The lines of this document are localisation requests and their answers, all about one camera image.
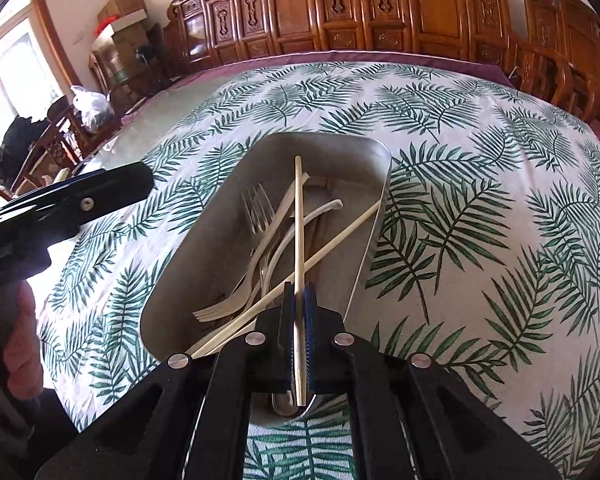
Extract metal spoon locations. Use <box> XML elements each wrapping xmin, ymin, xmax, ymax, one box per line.
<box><xmin>271</xmin><ymin>391</ymin><xmax>301</xmax><ymax>418</ymax></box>

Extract grey metal rectangular tray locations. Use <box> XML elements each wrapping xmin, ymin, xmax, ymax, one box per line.
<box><xmin>140</xmin><ymin>132</ymin><xmax>391</xmax><ymax>361</ymax></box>

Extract metal fork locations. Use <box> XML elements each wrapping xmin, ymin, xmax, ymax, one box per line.
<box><xmin>240</xmin><ymin>182</ymin><xmax>276</xmax><ymax>302</ymax></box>

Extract dark wooden dining chair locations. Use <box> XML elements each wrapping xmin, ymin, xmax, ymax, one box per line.
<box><xmin>10</xmin><ymin>96</ymin><xmax>121</xmax><ymax>196</ymax></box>

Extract long carved wooden bench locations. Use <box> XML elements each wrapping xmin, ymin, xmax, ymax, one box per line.
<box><xmin>162</xmin><ymin>0</ymin><xmax>577</xmax><ymax>106</ymax></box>

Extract white plastic rice paddle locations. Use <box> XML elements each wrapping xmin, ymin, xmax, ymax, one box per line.
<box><xmin>262</xmin><ymin>198</ymin><xmax>345</xmax><ymax>302</ymax></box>

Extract person's left hand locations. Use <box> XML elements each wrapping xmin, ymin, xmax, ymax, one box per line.
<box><xmin>3</xmin><ymin>281</ymin><xmax>43</xmax><ymax>401</ymax></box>

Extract wooden door frame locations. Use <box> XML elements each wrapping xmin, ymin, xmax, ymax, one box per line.
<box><xmin>32</xmin><ymin>0</ymin><xmax>82</xmax><ymax>87</ymax></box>

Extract stacked cardboard boxes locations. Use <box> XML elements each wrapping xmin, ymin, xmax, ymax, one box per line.
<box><xmin>88</xmin><ymin>0</ymin><xmax>149</xmax><ymax>94</ymax></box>

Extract light bamboo chopstick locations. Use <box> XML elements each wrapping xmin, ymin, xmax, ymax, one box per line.
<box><xmin>187</xmin><ymin>199</ymin><xmax>384</xmax><ymax>360</ymax></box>
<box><xmin>294</xmin><ymin>156</ymin><xmax>309</xmax><ymax>406</ymax></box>

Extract white plastic bag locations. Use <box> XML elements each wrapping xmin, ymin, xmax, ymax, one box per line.
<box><xmin>71</xmin><ymin>86</ymin><xmax>114</xmax><ymax>133</ymax></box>

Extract green leaf pattern tablecloth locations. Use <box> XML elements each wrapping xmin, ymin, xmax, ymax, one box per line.
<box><xmin>38</xmin><ymin>62</ymin><xmax>600</xmax><ymax>479</ymax></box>

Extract carved wooden armchair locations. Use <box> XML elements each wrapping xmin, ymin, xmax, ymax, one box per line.
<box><xmin>524</xmin><ymin>0</ymin><xmax>600</xmax><ymax>122</ymax></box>

